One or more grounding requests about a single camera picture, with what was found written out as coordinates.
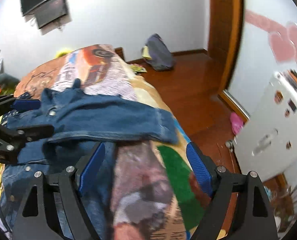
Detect pink wall sticker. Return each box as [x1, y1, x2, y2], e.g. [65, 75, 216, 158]
[245, 9, 297, 67]

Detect brown wooden door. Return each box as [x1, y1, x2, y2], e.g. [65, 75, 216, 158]
[207, 0, 251, 120]

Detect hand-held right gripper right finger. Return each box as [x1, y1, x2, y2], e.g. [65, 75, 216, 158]
[186, 142, 280, 240]

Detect grey blue backpack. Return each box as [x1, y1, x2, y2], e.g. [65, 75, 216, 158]
[145, 33, 175, 71]

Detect yellow plush toy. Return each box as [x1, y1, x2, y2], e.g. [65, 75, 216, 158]
[55, 46, 73, 58]

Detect blue denim jacket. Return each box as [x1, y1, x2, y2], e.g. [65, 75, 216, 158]
[0, 79, 179, 240]

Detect printed blanket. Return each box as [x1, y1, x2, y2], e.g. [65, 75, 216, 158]
[13, 44, 229, 240]

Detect colourful booklet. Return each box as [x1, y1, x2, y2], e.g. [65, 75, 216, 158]
[130, 64, 148, 74]

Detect small black wall screen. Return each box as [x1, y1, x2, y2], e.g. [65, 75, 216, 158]
[35, 0, 69, 29]

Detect dark grey cloth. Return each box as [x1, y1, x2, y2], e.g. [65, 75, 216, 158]
[0, 73, 20, 86]

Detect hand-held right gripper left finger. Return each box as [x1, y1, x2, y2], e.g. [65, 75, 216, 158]
[12, 142, 106, 240]

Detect white cabinet with stickers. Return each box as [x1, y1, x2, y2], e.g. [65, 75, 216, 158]
[232, 69, 297, 183]

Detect yellow paper sheets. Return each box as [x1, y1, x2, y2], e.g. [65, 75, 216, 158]
[141, 45, 153, 60]

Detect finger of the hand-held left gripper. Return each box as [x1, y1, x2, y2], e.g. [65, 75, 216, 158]
[0, 94, 42, 121]
[0, 120, 55, 153]

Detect pink slipper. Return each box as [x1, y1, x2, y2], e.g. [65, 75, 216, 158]
[229, 112, 244, 136]

